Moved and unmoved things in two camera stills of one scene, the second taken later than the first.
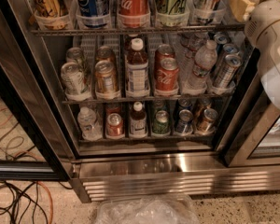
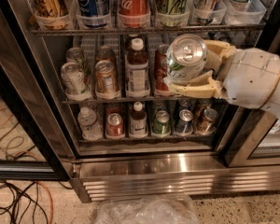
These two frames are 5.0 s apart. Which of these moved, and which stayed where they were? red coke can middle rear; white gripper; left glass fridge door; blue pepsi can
Moved: white gripper
Stayed: red coke can middle rear; blue pepsi can; left glass fridge door
